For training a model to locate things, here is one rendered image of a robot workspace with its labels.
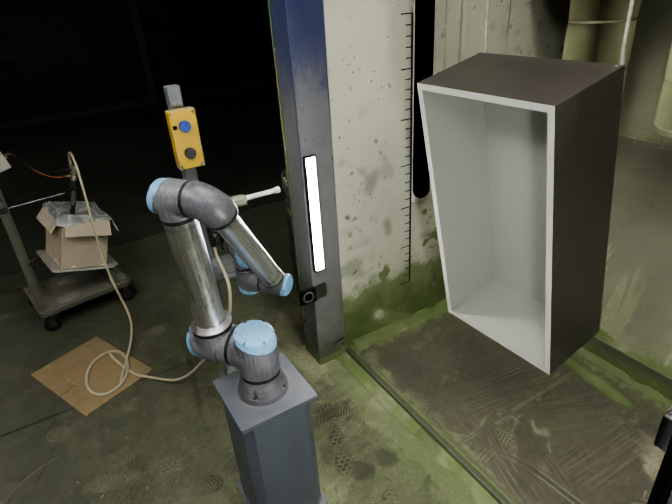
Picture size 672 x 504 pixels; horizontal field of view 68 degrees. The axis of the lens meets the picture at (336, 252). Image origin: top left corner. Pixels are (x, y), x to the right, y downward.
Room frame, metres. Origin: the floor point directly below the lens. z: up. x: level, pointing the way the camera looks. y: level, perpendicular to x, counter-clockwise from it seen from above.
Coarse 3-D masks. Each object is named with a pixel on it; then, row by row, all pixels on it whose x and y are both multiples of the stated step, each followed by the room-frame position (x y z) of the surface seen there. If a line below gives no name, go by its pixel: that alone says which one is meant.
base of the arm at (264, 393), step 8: (280, 368) 1.46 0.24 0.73; (280, 376) 1.44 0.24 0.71; (240, 384) 1.43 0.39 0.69; (248, 384) 1.39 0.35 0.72; (256, 384) 1.38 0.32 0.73; (264, 384) 1.39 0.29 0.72; (272, 384) 1.40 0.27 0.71; (280, 384) 1.42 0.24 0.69; (240, 392) 1.41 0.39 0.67; (248, 392) 1.38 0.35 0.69; (256, 392) 1.38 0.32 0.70; (264, 392) 1.38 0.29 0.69; (272, 392) 1.38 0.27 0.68; (280, 392) 1.40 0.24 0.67; (248, 400) 1.37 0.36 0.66; (256, 400) 1.37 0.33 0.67; (264, 400) 1.37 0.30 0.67; (272, 400) 1.37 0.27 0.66
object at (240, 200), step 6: (258, 192) 2.24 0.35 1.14; (264, 192) 2.25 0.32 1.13; (270, 192) 2.26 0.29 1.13; (276, 192) 2.27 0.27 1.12; (234, 198) 2.17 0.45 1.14; (240, 198) 2.17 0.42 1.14; (246, 198) 2.19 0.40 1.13; (252, 198) 2.21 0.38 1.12; (240, 204) 2.17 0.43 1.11; (246, 204) 2.19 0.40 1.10; (210, 234) 2.10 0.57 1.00; (210, 240) 2.10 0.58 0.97
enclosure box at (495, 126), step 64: (512, 64) 1.93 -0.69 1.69; (576, 64) 1.77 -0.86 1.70; (448, 128) 2.08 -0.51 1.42; (512, 128) 2.08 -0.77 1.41; (576, 128) 1.55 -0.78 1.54; (448, 192) 2.09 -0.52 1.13; (512, 192) 2.12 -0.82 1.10; (576, 192) 1.58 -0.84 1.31; (448, 256) 2.11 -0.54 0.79; (512, 256) 2.17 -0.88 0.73; (576, 256) 1.63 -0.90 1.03; (512, 320) 1.97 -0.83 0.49; (576, 320) 1.68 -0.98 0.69
